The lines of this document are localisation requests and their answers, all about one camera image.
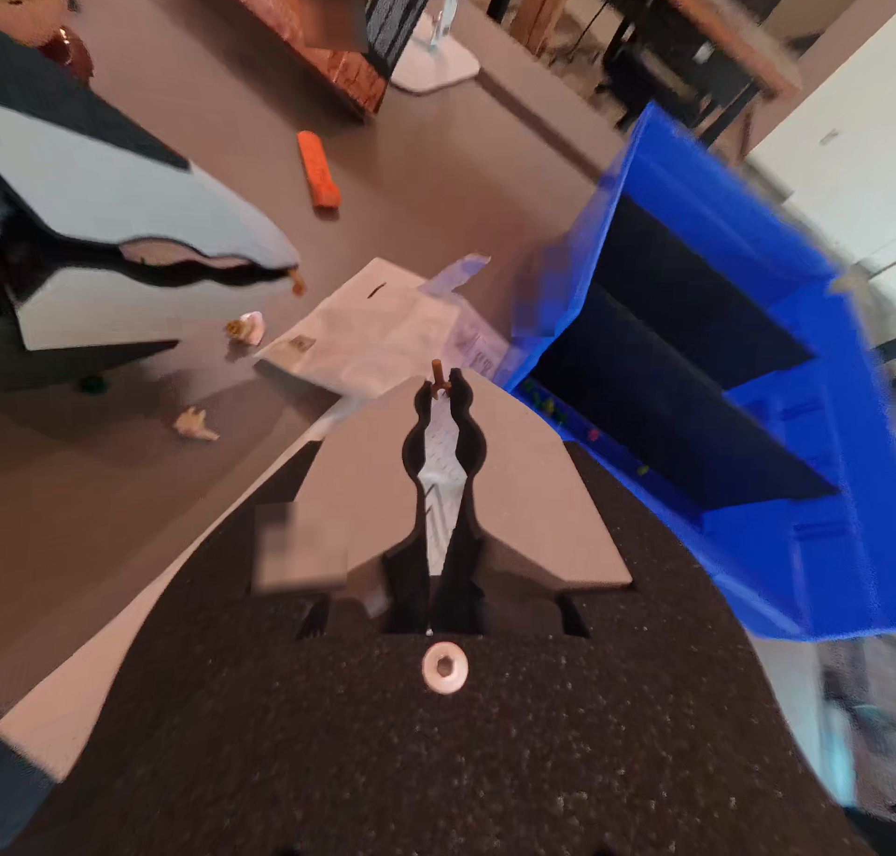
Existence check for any black bin divider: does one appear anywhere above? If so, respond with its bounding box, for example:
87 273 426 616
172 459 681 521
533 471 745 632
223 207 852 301
532 285 841 515
591 194 818 393

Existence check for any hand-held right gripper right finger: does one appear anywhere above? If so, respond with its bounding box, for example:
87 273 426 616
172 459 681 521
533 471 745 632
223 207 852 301
448 368 635 619

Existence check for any black flower print box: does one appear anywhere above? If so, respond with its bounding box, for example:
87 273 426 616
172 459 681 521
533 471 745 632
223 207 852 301
190 0 449 116

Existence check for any orange brick separator tool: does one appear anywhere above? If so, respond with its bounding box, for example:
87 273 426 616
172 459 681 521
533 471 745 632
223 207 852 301
297 131 343 210

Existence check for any white stand base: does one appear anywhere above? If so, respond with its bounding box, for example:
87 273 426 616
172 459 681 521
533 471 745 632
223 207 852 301
391 0 483 95

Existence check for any blue plastic bin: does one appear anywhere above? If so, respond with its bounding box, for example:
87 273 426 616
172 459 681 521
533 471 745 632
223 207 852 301
503 100 896 643

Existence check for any person's dark trouser leg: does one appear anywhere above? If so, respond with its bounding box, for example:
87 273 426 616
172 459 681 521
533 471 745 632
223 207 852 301
0 733 60 832

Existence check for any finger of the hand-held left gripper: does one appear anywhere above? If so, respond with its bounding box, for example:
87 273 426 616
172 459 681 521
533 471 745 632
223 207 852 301
13 257 298 353
0 105 302 274

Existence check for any black office chair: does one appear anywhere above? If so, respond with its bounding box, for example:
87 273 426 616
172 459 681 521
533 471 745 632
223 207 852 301
595 2 760 146

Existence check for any long wooden table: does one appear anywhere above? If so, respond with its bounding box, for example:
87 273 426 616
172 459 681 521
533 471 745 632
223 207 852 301
626 0 802 97

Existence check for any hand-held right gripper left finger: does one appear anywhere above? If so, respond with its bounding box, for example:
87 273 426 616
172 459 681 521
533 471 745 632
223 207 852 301
294 377 434 619

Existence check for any dark brown brick piece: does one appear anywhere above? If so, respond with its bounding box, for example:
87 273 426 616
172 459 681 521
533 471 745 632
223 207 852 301
38 26 95 85

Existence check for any white paper bag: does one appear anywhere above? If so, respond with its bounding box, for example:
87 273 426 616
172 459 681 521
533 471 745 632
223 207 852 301
255 253 526 577

